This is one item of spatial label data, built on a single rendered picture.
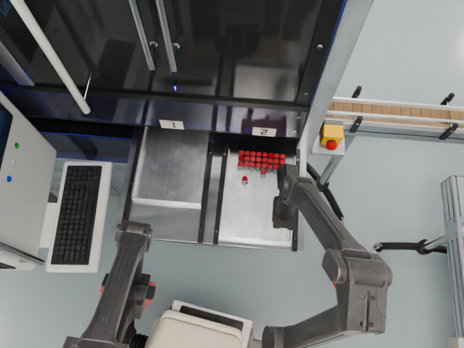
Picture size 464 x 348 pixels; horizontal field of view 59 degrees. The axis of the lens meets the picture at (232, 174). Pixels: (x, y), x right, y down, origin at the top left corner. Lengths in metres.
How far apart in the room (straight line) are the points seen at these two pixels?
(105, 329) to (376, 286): 0.49
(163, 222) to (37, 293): 1.22
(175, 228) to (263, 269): 0.96
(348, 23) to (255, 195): 0.76
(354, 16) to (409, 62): 2.17
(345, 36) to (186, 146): 0.81
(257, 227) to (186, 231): 0.26
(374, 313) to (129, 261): 0.51
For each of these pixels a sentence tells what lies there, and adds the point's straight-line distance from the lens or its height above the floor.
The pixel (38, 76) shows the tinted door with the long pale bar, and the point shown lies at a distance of 1.48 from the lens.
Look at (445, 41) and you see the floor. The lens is 3.42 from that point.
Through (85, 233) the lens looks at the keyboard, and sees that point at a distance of 1.67.
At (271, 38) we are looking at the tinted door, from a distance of 1.11.
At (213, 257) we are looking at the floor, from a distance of 2.40.
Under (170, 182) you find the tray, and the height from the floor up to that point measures 0.88.
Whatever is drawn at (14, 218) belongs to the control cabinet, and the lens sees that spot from 1.57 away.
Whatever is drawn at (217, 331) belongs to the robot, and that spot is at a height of 1.32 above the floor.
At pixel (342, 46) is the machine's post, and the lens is 1.13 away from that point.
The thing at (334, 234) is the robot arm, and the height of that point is 1.54.
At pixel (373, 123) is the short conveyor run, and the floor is 0.93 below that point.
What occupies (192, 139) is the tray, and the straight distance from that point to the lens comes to 1.66.
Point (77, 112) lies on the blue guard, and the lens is 1.61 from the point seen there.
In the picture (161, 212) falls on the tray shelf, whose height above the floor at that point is 0.88.
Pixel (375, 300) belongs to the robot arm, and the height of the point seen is 1.60.
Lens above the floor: 2.36
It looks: 68 degrees down
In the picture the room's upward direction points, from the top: straight up
